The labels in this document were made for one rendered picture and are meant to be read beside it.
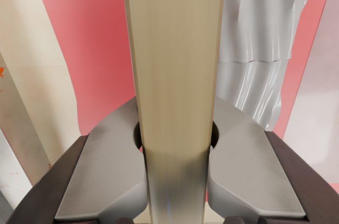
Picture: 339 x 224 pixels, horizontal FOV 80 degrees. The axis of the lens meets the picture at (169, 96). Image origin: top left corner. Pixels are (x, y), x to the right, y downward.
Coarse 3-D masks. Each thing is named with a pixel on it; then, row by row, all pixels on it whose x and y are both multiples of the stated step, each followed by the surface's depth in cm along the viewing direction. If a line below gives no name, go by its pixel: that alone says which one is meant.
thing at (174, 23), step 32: (128, 0) 6; (160, 0) 6; (192, 0) 6; (160, 32) 6; (192, 32) 6; (160, 64) 7; (192, 64) 7; (160, 96) 7; (192, 96) 7; (160, 128) 8; (192, 128) 8; (160, 160) 9; (192, 160) 9; (160, 192) 10; (192, 192) 10
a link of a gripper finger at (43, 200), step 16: (80, 144) 9; (64, 160) 8; (48, 176) 7; (64, 176) 7; (32, 192) 7; (48, 192) 7; (64, 192) 7; (16, 208) 6; (32, 208) 6; (48, 208) 6
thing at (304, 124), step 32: (96, 64) 18; (128, 64) 18; (288, 64) 18; (320, 64) 18; (96, 96) 20; (128, 96) 20; (288, 96) 20; (320, 96) 20; (288, 128) 22; (320, 128) 22; (320, 160) 24
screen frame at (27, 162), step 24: (0, 72) 18; (0, 96) 18; (0, 120) 18; (24, 120) 21; (0, 144) 19; (24, 144) 20; (0, 168) 20; (24, 168) 20; (48, 168) 24; (24, 192) 22
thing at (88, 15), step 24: (48, 0) 16; (72, 0) 16; (96, 0) 16; (120, 0) 16; (312, 0) 16; (336, 0) 16; (72, 24) 17; (96, 24) 17; (120, 24) 17; (312, 24) 17; (336, 24) 17; (72, 48) 18; (96, 48) 18; (120, 48) 18; (312, 48) 18; (336, 48) 18
